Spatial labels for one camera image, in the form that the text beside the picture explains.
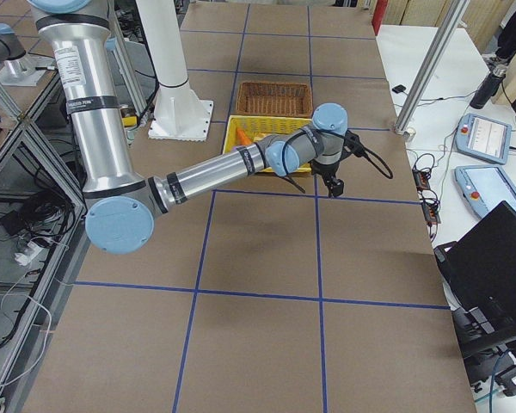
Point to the teach pendant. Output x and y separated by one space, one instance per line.
485 187
483 138

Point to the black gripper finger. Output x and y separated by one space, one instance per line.
335 187

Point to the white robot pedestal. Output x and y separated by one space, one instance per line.
179 114

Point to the black laptop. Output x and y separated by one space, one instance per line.
480 268

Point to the small black usb device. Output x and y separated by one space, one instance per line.
398 89

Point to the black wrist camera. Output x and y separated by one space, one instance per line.
352 146

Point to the yellow woven basket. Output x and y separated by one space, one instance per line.
279 127

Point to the aluminium frame post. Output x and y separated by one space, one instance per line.
433 56

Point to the teach pendant near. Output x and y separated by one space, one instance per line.
485 187

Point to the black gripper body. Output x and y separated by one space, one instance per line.
327 171

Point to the teach pendant far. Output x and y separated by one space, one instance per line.
483 138

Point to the black water bottle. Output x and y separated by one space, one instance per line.
489 86

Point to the white enamel pot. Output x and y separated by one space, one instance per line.
130 122

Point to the orange toy carrot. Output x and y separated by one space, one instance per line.
242 138

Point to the brown wicker basket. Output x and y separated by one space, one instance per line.
279 99

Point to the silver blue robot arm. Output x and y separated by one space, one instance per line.
17 64
123 205

